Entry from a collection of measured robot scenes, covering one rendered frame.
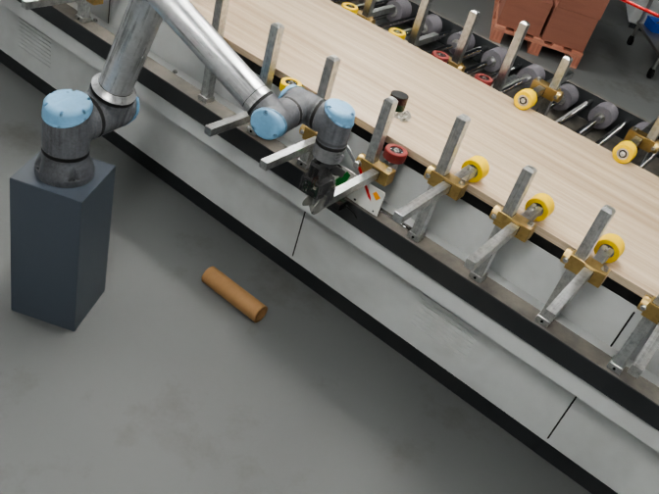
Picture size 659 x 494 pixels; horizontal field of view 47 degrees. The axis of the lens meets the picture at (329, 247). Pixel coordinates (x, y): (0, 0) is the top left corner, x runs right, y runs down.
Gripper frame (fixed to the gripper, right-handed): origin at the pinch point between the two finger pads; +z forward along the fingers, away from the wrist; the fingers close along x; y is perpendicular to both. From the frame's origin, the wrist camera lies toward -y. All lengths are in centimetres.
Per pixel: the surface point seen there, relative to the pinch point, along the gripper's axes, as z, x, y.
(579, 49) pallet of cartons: 67, -63, -464
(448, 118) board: -7, -3, -84
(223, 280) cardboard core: 75, -45, -22
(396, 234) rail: 13.2, 15.9, -30.5
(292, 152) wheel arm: -2.1, -23.5, -16.2
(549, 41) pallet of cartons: 68, -85, -452
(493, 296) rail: 13, 54, -31
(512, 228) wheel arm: -13, 50, -29
